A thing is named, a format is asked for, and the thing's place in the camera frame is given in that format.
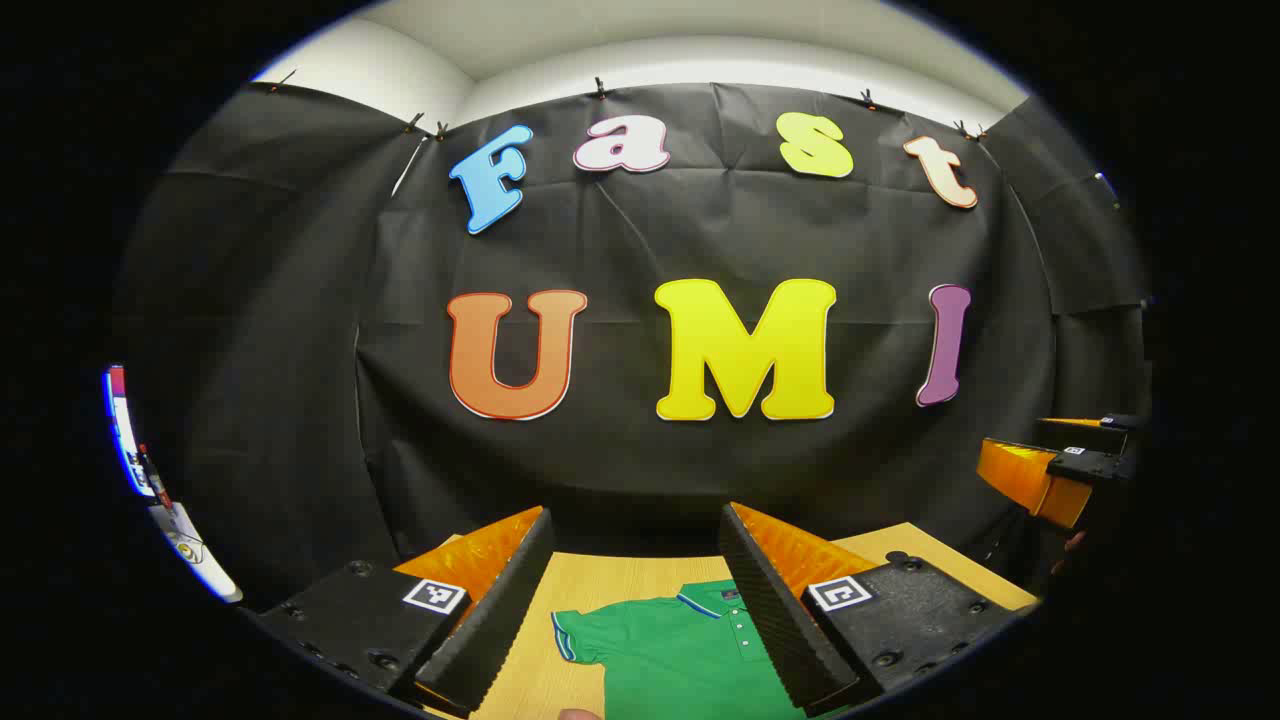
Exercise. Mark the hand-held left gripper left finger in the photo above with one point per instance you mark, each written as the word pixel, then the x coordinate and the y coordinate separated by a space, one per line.
pixel 500 610

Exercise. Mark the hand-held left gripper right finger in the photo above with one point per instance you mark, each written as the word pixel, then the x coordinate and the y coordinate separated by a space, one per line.
pixel 775 610

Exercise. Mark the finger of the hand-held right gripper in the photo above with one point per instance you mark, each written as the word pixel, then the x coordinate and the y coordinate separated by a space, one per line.
pixel 1085 434
pixel 1030 478

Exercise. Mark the green T-shirt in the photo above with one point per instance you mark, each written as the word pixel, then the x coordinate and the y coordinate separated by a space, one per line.
pixel 670 660

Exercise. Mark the white side desk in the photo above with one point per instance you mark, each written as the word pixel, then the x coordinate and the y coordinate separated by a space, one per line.
pixel 195 555

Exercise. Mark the black backdrop cloth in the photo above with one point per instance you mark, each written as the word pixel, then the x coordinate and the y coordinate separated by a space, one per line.
pixel 620 250

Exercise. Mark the lit computer screen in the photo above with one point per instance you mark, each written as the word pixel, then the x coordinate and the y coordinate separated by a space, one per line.
pixel 125 430

